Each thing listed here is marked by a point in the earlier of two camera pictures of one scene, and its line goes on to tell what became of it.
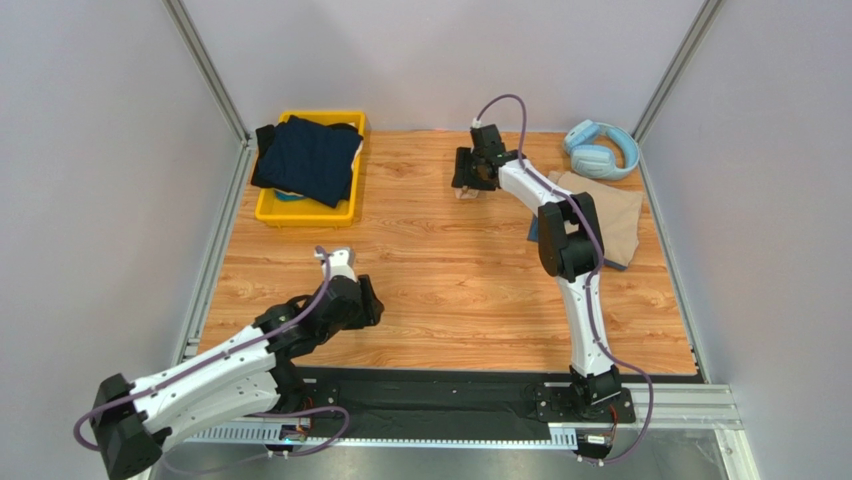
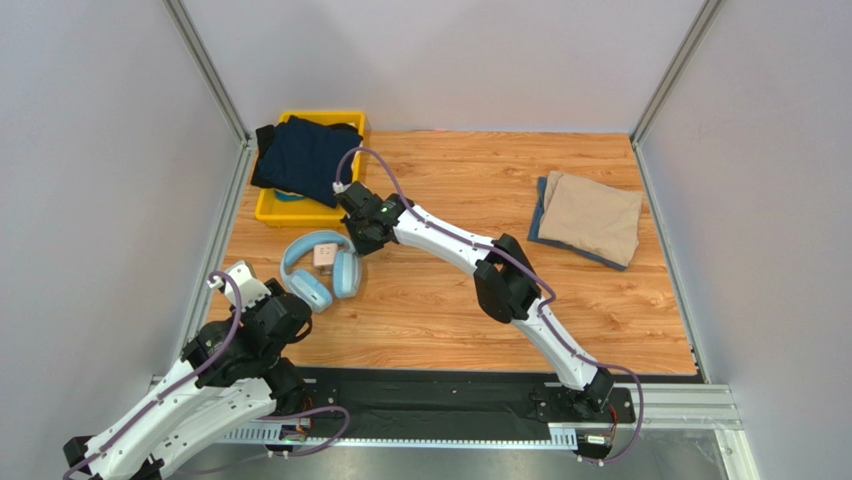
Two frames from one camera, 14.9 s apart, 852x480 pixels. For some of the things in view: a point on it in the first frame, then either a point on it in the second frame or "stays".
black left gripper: [370, 309] to [273, 287]
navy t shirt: [311, 160] stays
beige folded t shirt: [618, 213] stays
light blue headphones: [595, 162] to [315, 290]
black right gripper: [467, 168] to [363, 235]
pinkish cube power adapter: [465, 193] to [324, 255]
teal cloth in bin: [286, 197] stays
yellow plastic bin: [306, 211] stays
